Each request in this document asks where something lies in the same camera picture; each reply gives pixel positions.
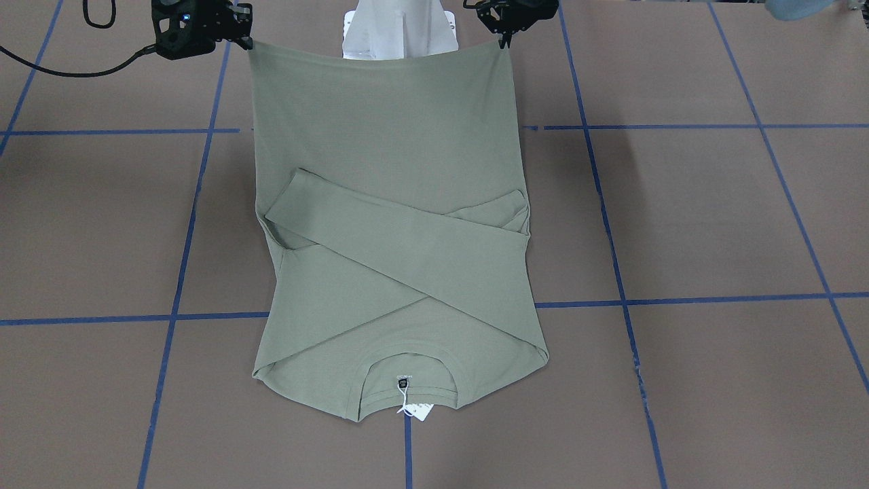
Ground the black camera cable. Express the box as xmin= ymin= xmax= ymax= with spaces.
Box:
xmin=0 ymin=0 xmax=160 ymax=78

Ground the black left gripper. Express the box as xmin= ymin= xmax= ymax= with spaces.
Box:
xmin=464 ymin=1 xmax=559 ymax=50

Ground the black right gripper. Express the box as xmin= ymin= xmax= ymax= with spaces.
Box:
xmin=204 ymin=1 xmax=254 ymax=52

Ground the white metal base plate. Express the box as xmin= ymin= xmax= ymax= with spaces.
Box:
xmin=342 ymin=1 xmax=459 ymax=60

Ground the olive green long-sleeve shirt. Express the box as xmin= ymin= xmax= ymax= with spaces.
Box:
xmin=248 ymin=41 xmax=549 ymax=422

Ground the white neck hang tag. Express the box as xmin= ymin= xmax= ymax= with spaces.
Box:
xmin=396 ymin=372 xmax=434 ymax=422

